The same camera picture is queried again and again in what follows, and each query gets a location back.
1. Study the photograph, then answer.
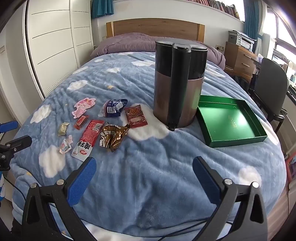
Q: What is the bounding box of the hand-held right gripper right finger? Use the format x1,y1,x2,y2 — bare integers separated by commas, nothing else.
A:
192,156,269,241

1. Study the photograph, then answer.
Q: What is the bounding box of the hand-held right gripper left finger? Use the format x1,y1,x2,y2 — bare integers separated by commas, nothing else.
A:
22,156,97,241

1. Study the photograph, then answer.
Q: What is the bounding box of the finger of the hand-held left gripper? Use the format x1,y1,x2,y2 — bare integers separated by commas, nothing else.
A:
0,120,19,134
0,135,33,153

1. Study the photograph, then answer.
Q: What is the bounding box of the small pink and white candy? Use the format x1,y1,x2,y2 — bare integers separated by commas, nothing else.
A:
58,136,73,154

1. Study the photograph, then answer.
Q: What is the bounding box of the long red and white packet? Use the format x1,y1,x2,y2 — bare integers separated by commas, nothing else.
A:
71,120,105,162

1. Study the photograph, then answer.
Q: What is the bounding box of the gold candy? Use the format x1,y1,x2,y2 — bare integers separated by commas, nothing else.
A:
58,122,70,137

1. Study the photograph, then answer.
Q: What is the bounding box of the brown snack packet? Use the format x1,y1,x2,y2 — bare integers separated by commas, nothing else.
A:
99,123,131,153

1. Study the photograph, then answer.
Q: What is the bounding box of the small red candy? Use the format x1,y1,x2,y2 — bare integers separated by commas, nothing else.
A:
74,115,89,128

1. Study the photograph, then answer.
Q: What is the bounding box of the green tray box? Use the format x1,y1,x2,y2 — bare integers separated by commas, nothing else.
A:
196,95,268,148

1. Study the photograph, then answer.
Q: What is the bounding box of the pink cartoon character packet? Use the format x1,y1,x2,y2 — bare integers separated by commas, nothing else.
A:
72,97,97,119

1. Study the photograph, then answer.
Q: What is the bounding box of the blue and white snack packet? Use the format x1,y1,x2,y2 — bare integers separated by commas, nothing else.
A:
97,98,128,118

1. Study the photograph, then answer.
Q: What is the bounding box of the dark red snack packet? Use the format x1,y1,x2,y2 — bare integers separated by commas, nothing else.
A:
125,104,148,129

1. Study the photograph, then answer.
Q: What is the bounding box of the black and brown electric kettle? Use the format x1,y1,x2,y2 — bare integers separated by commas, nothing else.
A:
153,39,208,132

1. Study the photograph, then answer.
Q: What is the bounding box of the person's left forearm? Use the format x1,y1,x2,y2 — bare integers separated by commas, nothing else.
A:
0,175,7,203

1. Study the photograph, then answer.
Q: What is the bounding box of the black backpack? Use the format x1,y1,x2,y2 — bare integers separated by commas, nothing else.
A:
233,75,251,93

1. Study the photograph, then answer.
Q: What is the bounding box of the white wardrobe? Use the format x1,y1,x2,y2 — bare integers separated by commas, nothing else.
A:
0,0,94,109

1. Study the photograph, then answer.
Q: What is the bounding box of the grey chair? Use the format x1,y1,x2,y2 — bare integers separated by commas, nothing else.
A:
248,57,290,133

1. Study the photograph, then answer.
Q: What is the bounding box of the wooden nightstand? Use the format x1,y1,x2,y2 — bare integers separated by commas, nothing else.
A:
224,42,258,81

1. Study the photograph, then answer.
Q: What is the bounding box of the grey printer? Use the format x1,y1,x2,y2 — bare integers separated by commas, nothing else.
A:
228,30,258,51

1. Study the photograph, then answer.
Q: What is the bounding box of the purple pillow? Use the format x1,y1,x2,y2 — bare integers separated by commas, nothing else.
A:
90,33,226,70

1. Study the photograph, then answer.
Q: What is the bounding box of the teal curtain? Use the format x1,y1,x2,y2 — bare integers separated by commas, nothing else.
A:
243,0,263,41
91,0,114,19

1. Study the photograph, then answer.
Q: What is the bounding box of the wooden headboard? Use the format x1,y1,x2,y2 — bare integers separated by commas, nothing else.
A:
106,18,205,43

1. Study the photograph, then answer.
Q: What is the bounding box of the row of books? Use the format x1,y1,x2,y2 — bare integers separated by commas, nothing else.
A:
196,0,241,19

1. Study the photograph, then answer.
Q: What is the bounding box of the black cable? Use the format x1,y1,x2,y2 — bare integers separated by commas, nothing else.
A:
9,181,27,209

